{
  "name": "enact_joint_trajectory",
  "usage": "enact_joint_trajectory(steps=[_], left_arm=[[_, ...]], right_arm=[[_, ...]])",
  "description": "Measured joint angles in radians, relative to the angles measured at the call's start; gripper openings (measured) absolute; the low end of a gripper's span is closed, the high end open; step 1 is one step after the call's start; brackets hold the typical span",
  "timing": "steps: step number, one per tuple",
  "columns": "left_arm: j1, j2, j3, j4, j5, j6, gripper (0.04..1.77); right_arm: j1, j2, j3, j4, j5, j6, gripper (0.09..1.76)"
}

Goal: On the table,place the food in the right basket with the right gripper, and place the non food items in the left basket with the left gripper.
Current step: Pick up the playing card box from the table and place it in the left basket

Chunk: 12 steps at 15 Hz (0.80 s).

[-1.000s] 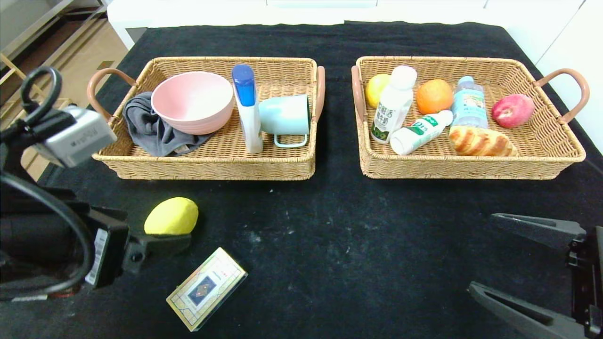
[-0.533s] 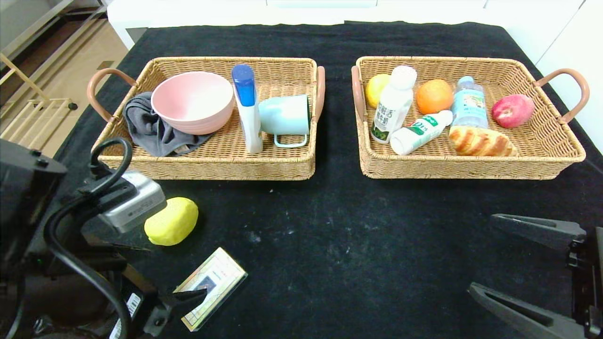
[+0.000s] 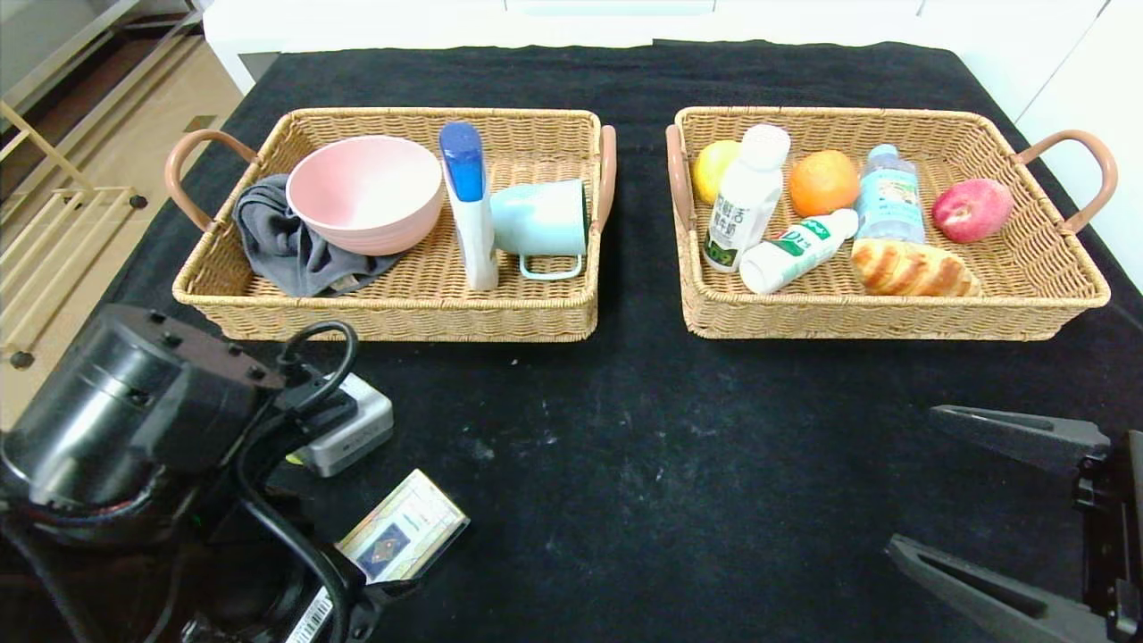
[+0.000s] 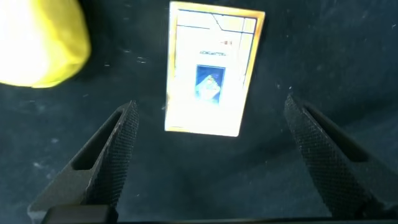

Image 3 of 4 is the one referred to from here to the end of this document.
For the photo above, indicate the grey shelf unit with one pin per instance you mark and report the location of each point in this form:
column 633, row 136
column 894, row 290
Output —
column 80, row 45

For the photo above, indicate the mint green mug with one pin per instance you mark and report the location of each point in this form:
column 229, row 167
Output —
column 536, row 219

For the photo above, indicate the croissant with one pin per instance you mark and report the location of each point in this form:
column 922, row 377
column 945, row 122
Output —
column 911, row 270

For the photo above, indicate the clear water bottle blue cap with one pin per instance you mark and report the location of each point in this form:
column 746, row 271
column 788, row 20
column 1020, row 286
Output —
column 890, row 201

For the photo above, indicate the white bottle with blue cap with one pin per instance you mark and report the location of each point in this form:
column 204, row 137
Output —
column 473, row 232

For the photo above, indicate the tall white milk bottle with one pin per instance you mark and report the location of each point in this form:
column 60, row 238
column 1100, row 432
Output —
column 741, row 210

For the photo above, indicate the white furniture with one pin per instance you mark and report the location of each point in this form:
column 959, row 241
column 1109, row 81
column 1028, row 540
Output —
column 259, row 36

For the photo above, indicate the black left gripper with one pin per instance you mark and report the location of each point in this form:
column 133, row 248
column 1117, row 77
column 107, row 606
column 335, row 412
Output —
column 314, row 614

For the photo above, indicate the black table cloth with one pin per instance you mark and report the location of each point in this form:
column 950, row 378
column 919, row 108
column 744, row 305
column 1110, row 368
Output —
column 670, row 491

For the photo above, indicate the gold and blue card box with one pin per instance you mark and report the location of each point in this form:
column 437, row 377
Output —
column 406, row 531

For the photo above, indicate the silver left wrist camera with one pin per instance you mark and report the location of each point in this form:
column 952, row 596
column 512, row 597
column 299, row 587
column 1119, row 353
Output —
column 353, row 433

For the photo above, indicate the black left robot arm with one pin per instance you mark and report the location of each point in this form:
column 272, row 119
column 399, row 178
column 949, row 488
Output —
column 125, row 429

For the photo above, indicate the wooden rack on wheels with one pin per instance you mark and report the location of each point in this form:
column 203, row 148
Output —
column 54, row 250

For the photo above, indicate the orange fruit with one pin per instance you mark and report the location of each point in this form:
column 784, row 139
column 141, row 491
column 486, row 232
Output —
column 823, row 183

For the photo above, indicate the grey towel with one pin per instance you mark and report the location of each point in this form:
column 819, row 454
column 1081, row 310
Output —
column 286, row 254

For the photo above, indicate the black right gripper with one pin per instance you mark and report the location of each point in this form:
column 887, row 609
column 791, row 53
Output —
column 1110, row 518

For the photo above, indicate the small yellow lemon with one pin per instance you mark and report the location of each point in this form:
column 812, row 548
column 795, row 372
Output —
column 712, row 171

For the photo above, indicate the small white foil-lid drink bottle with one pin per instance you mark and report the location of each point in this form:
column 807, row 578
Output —
column 795, row 254

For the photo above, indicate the red peach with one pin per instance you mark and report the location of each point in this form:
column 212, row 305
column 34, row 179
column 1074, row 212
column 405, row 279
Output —
column 971, row 212

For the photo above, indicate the pink bowl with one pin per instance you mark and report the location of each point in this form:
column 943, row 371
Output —
column 366, row 192

